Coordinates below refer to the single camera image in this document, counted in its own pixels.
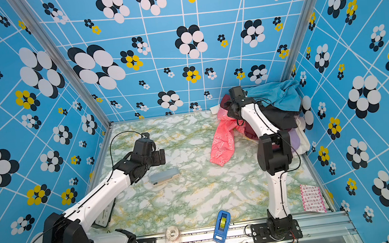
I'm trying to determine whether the pink printed cloth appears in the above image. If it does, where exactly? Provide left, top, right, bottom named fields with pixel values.
left=210, top=107, right=246, bottom=167

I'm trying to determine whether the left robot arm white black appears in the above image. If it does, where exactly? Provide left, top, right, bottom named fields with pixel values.
left=42, top=133, right=166, bottom=243

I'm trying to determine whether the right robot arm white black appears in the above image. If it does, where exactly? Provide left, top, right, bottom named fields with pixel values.
left=227, top=87, right=294, bottom=241

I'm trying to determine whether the teal cloth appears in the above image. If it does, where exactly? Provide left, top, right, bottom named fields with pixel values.
left=244, top=79, right=301, bottom=112

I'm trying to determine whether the dark grey cloth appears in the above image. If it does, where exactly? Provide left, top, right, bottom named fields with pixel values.
left=234, top=99, right=299, bottom=130

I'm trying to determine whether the lavender cloth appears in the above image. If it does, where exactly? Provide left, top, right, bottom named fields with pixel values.
left=288, top=128, right=301, bottom=152

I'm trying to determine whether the grey rectangular box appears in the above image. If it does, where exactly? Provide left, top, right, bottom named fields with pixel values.
left=149, top=168, right=180, bottom=186

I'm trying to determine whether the clear tape roll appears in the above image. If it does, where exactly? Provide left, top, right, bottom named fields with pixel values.
left=165, top=226, right=181, bottom=242

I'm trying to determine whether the blue tape dispenser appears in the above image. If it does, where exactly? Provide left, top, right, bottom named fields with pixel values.
left=213, top=210, right=231, bottom=243

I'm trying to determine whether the pink patterned card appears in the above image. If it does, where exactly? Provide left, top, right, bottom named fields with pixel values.
left=300, top=185, right=327, bottom=213

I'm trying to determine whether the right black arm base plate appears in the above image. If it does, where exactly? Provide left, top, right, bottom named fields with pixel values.
left=250, top=219, right=304, bottom=243

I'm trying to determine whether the right aluminium corner post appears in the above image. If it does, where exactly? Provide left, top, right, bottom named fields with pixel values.
left=280, top=0, right=317, bottom=81

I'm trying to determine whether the aluminium corner post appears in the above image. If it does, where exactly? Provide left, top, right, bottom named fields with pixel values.
left=7, top=0, right=111, bottom=130
left=280, top=0, right=317, bottom=81

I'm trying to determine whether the left aluminium corner post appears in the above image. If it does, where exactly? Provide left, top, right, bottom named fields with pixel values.
left=7, top=0, right=111, bottom=130

